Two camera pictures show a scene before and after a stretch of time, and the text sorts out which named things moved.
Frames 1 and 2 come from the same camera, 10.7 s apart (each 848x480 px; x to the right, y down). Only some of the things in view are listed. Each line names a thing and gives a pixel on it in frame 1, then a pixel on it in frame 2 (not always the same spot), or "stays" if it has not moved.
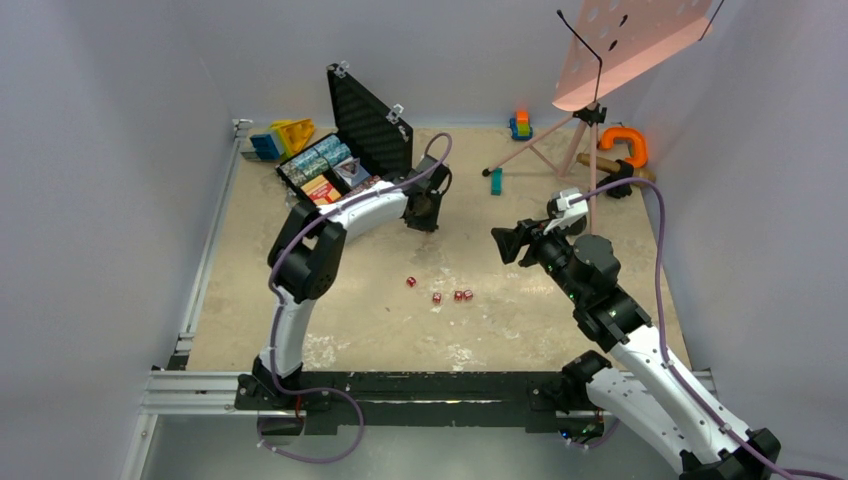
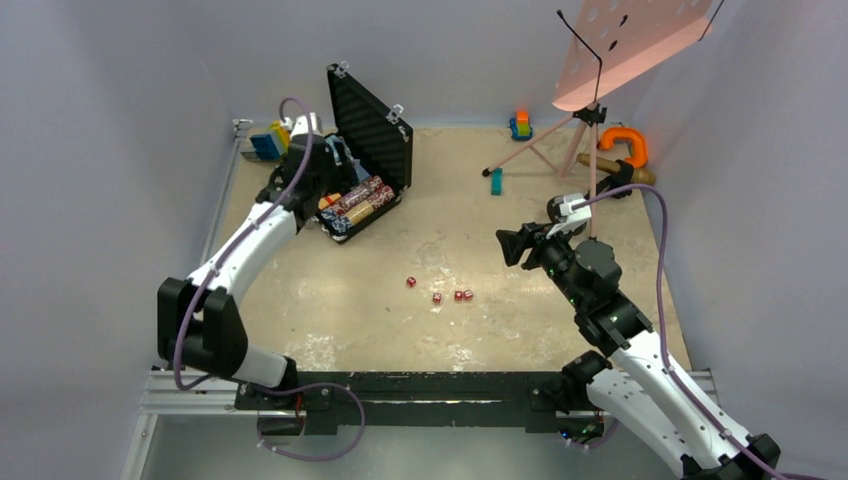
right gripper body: [550, 250] stays
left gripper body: [426, 220] → [333, 178]
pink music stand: [612, 39] stays
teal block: [496, 181] stays
